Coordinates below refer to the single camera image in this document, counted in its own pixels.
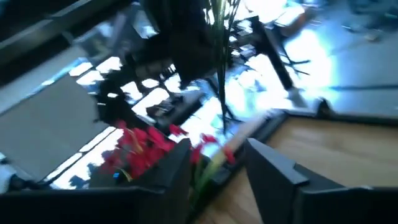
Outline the black post white base stand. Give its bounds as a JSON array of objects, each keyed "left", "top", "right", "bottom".
[{"left": 250, "top": 15, "right": 310, "bottom": 108}]

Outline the red artificial flower bunch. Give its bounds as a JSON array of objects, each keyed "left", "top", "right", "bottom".
[
  {"left": 102, "top": 121, "right": 190, "bottom": 181},
  {"left": 169, "top": 124, "right": 237, "bottom": 212}
]

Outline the grey desk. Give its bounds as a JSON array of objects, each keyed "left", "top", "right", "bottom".
[{"left": 0, "top": 74, "right": 109, "bottom": 181}]

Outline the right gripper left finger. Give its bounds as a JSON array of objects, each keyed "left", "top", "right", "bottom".
[{"left": 0, "top": 138, "right": 193, "bottom": 224}]

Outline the dark purple flower bunch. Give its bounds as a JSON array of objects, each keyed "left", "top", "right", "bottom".
[{"left": 206, "top": 0, "right": 242, "bottom": 135}]

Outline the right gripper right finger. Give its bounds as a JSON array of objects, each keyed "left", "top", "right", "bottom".
[{"left": 244, "top": 138, "right": 398, "bottom": 224}]

